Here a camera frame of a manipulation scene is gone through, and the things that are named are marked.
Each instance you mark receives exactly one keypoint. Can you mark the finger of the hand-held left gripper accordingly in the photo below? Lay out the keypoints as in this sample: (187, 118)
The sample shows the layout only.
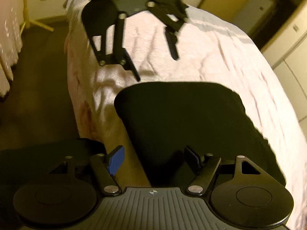
(131, 65)
(172, 45)

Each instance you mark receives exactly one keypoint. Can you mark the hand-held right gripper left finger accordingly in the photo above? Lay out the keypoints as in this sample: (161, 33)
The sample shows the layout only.
(116, 161)

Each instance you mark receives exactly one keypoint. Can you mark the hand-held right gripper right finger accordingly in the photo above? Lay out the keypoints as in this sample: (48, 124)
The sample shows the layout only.
(191, 159)

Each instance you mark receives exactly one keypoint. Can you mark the black zip jacket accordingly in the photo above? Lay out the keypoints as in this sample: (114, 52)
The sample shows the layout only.
(179, 115)

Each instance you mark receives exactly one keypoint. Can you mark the dark grey garment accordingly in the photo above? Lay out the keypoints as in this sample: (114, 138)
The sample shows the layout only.
(24, 160)

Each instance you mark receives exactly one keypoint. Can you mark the yellow wooden clothes rack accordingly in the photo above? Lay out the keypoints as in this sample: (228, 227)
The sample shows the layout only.
(26, 4)

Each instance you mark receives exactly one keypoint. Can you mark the pink and blue striped blanket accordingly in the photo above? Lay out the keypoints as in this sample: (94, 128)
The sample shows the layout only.
(215, 52)

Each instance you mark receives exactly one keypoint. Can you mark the yellow wooden door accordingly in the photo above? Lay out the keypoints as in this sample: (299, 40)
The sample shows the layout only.
(215, 2)

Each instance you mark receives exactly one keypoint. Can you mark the white wardrobe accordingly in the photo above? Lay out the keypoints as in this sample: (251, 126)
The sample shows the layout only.
(292, 60)

